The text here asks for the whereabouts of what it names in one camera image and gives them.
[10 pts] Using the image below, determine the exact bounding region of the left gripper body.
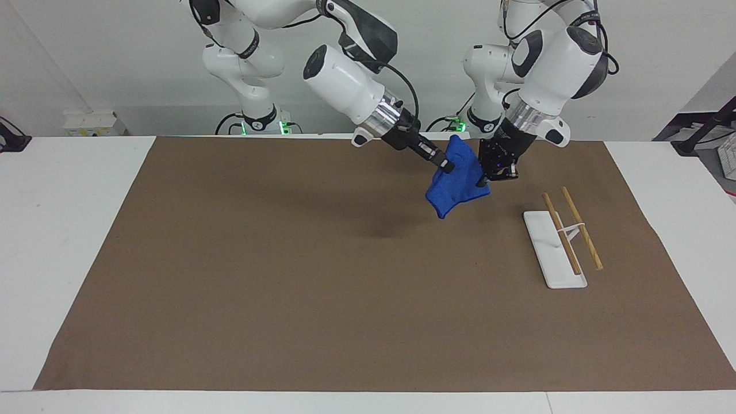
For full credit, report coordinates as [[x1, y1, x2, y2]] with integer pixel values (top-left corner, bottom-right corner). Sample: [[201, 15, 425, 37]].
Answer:
[[479, 120, 536, 174]]

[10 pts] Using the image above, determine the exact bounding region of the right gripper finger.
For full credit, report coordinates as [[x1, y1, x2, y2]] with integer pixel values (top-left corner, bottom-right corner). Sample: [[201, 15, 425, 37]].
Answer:
[[423, 141, 455, 174]]

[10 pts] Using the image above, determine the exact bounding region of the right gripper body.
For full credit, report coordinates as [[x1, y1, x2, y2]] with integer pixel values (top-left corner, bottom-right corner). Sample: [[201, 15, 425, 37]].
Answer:
[[382, 108, 432, 155]]

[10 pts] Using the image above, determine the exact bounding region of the blue towel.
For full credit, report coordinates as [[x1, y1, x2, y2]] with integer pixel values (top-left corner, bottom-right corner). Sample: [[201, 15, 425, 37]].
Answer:
[[425, 134, 492, 220]]

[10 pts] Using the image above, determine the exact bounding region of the white rack with wooden bars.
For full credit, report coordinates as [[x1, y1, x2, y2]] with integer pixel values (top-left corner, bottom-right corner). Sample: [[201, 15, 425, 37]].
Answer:
[[523, 186, 604, 290]]

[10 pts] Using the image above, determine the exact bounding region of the black stand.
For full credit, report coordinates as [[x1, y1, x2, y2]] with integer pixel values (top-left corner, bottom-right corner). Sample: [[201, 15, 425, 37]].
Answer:
[[0, 116, 33, 154], [674, 95, 736, 157]]

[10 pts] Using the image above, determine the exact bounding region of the white socket box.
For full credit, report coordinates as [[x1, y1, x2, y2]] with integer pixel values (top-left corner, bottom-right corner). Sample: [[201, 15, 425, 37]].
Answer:
[[62, 111, 128, 137]]

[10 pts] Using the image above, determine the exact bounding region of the black cable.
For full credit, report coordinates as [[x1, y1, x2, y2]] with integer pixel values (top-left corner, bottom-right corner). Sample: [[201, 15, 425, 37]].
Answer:
[[214, 112, 247, 136], [499, 0, 620, 76], [424, 92, 479, 134], [371, 59, 421, 123]]

